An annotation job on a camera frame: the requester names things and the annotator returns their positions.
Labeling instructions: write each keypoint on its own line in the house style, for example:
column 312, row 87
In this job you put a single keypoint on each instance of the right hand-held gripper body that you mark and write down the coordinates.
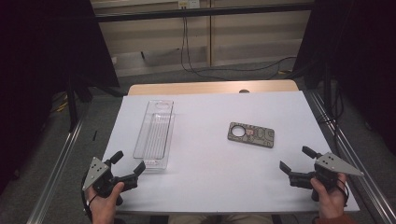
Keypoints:
column 327, row 174

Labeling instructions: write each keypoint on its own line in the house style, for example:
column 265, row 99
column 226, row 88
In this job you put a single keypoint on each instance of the white wall outlet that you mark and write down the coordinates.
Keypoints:
column 188, row 3

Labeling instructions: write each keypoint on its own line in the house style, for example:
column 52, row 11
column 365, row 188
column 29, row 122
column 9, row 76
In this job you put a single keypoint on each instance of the small black floor object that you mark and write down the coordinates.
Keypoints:
column 95, row 135

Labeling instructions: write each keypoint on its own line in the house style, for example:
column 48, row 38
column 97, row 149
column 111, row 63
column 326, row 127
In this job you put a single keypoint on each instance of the patterned phone case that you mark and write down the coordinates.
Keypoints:
column 252, row 134

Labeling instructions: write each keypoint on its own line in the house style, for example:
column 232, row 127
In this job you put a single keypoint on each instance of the wooden table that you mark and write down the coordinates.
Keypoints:
column 211, row 87

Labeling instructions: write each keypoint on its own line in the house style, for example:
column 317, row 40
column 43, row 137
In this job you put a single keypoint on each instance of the black stand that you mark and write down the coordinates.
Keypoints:
column 72, row 102
column 327, row 90

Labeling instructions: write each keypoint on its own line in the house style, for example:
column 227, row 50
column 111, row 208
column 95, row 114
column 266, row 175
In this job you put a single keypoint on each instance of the black horizontal bar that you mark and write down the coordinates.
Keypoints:
column 202, row 13

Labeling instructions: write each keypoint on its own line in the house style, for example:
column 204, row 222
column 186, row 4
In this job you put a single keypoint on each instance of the person's right hand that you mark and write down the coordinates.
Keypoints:
column 330, row 199

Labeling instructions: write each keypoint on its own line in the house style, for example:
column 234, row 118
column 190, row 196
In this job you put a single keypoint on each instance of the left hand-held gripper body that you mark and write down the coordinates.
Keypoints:
column 101, row 182

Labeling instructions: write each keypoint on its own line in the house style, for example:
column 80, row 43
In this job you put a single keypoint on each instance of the black curtain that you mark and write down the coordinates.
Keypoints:
column 40, row 62
column 358, row 56

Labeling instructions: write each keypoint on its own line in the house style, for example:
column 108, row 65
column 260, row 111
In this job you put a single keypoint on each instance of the white table sheet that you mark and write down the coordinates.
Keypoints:
column 205, row 174

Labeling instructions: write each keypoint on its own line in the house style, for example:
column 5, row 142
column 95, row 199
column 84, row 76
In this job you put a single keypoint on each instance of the person's left hand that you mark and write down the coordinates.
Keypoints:
column 104, row 207

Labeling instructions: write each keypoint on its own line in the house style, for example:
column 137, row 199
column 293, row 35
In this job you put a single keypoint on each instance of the clear plastic packaging box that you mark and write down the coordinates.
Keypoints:
column 155, row 137

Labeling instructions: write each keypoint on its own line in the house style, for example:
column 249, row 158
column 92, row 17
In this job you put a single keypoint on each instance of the metal floor rail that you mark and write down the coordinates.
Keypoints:
column 358, row 168
column 53, row 180

